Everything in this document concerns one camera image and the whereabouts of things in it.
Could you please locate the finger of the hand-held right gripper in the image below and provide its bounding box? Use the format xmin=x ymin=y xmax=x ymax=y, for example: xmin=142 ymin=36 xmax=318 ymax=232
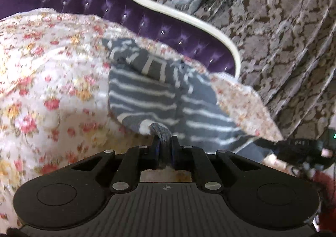
xmin=252 ymin=138 xmax=282 ymax=151

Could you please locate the grey white striped sweater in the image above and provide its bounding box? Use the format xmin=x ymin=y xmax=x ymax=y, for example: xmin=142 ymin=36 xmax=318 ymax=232
xmin=101 ymin=37 xmax=279 ymax=164

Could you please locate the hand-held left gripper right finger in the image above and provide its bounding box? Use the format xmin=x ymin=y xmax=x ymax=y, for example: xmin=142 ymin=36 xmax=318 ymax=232
xmin=171 ymin=136 xmax=260 ymax=192

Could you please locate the brown damask curtain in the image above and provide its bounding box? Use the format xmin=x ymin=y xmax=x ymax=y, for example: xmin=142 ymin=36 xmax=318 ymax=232
xmin=125 ymin=0 xmax=336 ymax=148

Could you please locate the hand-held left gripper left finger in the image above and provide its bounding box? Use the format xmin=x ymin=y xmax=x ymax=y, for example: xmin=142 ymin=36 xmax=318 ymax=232
xmin=71 ymin=136 xmax=161 ymax=192

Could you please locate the floral blanket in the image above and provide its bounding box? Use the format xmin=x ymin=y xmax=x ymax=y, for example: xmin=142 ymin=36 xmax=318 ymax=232
xmin=0 ymin=7 xmax=284 ymax=229

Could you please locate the person's right hand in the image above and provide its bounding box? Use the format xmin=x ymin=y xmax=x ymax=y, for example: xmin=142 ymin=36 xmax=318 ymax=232
xmin=262 ymin=148 xmax=334 ymax=176

